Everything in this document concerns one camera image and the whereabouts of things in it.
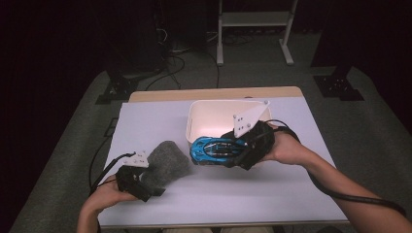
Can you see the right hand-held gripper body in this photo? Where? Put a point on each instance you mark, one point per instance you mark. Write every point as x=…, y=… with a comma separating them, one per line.
x=260, y=142

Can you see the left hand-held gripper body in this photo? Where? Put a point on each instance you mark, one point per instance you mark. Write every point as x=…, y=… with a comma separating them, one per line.
x=128, y=181

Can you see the white plastic bin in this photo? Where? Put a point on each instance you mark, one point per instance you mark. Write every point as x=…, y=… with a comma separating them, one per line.
x=210, y=116

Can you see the grey fuzzy cloth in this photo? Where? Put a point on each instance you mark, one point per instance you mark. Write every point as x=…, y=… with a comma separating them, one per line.
x=168, y=161

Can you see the blue toy car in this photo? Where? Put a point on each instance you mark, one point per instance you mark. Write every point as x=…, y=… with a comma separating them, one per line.
x=202, y=152

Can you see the person's left hand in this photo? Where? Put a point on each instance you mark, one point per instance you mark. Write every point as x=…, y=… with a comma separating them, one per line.
x=107, y=195

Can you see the person's right hand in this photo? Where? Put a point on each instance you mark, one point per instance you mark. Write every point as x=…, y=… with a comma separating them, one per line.
x=288, y=149

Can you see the white table mat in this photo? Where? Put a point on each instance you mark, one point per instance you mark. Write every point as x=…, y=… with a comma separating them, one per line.
x=226, y=194

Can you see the black floor socket plate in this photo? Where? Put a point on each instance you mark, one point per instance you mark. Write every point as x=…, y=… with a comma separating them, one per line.
x=111, y=127

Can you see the wooden table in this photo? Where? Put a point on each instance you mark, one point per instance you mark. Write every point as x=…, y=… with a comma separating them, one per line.
x=162, y=95

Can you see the black stand base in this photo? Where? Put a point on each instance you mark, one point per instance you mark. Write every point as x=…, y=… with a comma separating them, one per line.
x=338, y=87
x=118, y=89

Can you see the white metal stand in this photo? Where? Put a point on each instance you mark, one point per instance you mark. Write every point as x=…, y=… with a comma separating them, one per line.
x=256, y=18

